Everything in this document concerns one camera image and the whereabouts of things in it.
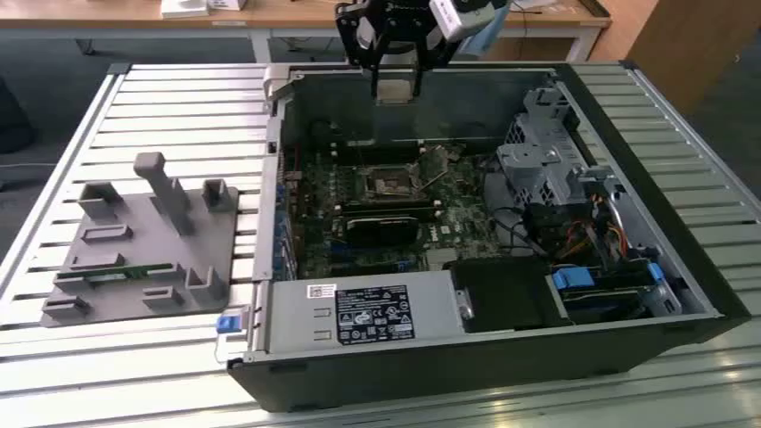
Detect black PC case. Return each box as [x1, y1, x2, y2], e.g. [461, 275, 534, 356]
[225, 61, 751, 414]

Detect orange and yellow wires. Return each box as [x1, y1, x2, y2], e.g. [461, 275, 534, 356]
[563, 221, 633, 259]

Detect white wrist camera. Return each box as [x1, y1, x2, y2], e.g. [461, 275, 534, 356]
[430, 0, 496, 42]

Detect black RAM stick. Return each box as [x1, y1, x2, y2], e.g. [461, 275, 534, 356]
[338, 200, 434, 218]

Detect blue disk carrier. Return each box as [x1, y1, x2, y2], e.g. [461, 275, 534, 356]
[550, 266, 595, 295]

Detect black graphics card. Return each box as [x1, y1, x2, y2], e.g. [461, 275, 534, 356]
[341, 215, 421, 249]

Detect wooden cabinet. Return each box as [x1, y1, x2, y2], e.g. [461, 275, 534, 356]
[623, 0, 761, 117]

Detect black power cable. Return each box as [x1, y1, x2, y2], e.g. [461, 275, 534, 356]
[485, 205, 549, 259]

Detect silver CPU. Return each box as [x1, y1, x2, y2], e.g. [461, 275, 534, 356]
[377, 78, 416, 107]

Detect silver power supply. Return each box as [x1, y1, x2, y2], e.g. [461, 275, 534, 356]
[258, 271, 460, 354]

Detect green motherboard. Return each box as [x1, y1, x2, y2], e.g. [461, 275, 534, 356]
[278, 142, 513, 278]

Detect silver drive cage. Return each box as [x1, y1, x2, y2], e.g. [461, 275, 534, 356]
[496, 87, 599, 207]

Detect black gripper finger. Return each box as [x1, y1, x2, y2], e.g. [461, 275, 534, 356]
[334, 2, 382, 100]
[413, 26, 458, 97]

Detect CPU socket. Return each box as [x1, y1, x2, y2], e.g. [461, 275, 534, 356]
[361, 164, 426, 202]

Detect grey parts rack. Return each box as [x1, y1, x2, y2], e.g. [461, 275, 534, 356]
[38, 151, 240, 329]

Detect white box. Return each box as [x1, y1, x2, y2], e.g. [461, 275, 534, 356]
[160, 0, 213, 20]

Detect green RAM stick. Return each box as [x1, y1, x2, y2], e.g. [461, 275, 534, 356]
[82, 263, 174, 283]

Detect black plastic duct cover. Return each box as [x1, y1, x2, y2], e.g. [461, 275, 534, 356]
[448, 257, 573, 333]

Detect wooden desk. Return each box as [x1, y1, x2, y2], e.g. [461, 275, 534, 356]
[0, 0, 613, 63]

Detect thin metal locking lever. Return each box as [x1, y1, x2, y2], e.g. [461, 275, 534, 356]
[421, 165, 454, 191]

